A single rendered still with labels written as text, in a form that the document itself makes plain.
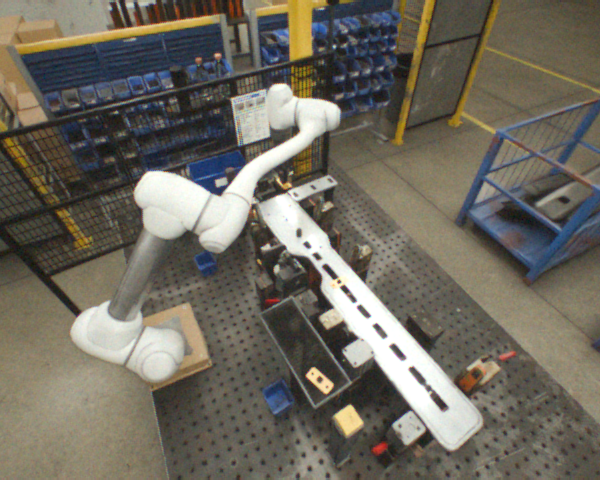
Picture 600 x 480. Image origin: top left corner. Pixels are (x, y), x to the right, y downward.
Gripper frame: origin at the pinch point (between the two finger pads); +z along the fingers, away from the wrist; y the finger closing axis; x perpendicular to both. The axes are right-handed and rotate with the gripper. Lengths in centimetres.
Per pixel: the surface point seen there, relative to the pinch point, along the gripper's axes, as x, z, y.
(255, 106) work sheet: 54, -8, 13
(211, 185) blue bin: 36.2, 18.7, -25.3
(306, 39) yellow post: 57, -35, 49
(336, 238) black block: -21.6, 32.6, 17.1
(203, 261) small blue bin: 21, 56, -44
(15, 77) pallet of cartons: 391, 56, -129
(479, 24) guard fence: 128, 11, 305
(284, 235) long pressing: -8.8, 28.7, -6.1
